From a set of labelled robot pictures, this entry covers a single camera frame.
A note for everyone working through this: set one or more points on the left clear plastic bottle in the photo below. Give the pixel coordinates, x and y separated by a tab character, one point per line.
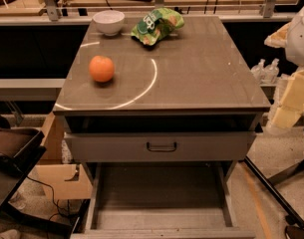
257	70

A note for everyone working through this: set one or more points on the right clear plastic bottle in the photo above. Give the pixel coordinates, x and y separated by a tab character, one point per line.
270	72

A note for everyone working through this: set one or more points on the green rice chip bag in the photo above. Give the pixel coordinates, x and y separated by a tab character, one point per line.
156	25

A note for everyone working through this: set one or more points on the grey drawer cabinet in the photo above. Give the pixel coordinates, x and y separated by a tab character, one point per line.
194	80

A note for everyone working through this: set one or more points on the white ceramic bowl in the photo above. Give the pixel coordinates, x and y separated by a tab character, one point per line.
109	22

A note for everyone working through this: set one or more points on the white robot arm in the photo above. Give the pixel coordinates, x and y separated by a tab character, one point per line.
294	52

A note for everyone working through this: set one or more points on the cardboard box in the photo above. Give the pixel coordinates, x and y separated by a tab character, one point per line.
64	179

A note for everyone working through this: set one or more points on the clear plastic bottle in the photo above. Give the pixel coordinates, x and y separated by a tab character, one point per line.
270	72
257	70

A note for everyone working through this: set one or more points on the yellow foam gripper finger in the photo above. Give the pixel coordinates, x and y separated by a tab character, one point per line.
278	39
291	104

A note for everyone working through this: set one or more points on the orange fruit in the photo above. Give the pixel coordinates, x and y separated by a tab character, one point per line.
101	69

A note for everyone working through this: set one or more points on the closed grey middle drawer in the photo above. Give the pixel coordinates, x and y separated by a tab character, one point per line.
158	147

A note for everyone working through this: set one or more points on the open grey bottom drawer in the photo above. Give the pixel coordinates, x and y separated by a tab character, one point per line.
160	201

